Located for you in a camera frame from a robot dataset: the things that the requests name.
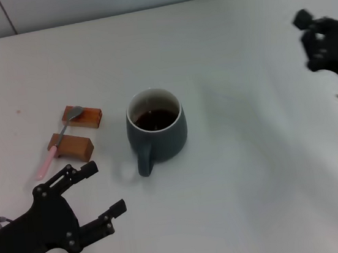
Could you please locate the grey ceramic mug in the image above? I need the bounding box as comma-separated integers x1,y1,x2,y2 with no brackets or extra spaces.
121,83,193,179

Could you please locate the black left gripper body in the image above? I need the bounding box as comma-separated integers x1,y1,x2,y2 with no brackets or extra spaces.
0,183,83,253

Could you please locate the brown arched wooden block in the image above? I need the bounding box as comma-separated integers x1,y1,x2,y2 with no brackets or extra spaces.
45,128,96,168

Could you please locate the pink handled metal spoon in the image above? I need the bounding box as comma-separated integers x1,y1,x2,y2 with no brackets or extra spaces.
28,105,91,181

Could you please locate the glossy orange wooden block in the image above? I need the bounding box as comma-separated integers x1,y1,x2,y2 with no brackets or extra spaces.
60,101,106,133

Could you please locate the dark coffee liquid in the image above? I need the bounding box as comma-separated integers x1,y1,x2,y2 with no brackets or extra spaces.
132,107,180,134

